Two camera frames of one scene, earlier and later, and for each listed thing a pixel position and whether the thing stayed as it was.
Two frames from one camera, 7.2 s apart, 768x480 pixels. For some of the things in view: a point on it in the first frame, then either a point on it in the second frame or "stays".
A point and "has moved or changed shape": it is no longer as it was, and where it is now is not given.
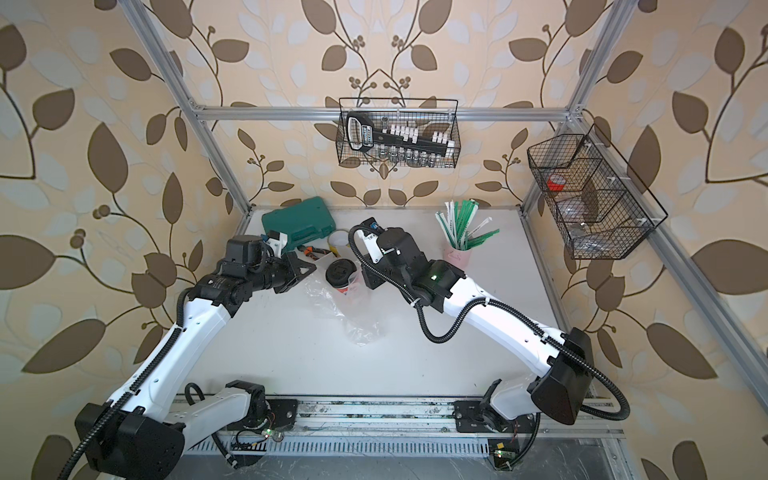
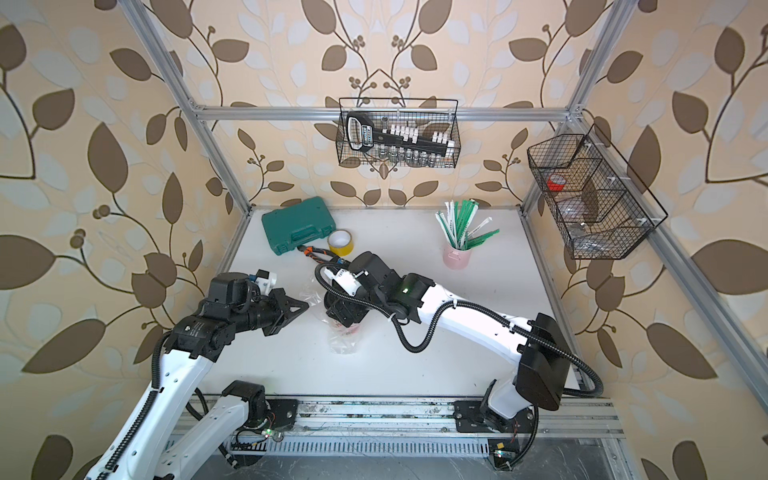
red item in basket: (552, 186) stays
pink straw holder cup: (457, 258) stays
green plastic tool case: (302, 223) stays
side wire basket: (604, 210) stays
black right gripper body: (382, 272) → (359, 305)
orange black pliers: (308, 251) stays
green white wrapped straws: (456, 224) stays
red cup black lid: (338, 272) has moved or changed shape
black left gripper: (289, 262) → (280, 308)
